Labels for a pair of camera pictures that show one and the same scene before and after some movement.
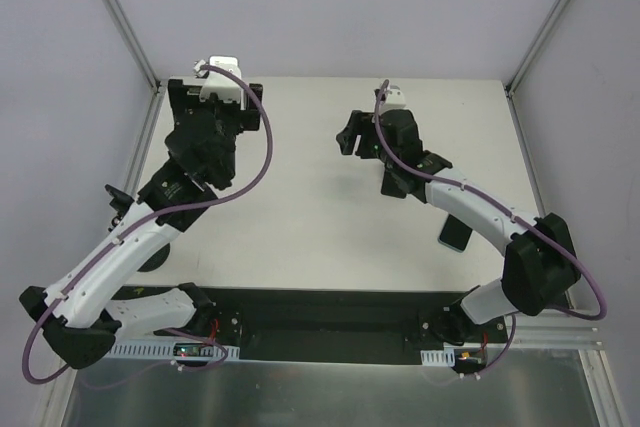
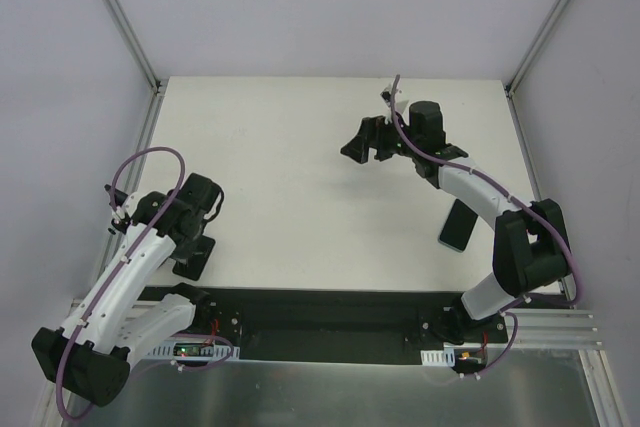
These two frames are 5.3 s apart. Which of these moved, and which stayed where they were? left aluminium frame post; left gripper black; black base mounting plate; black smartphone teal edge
Moved: left gripper black
Stayed: black smartphone teal edge; black base mounting plate; left aluminium frame post
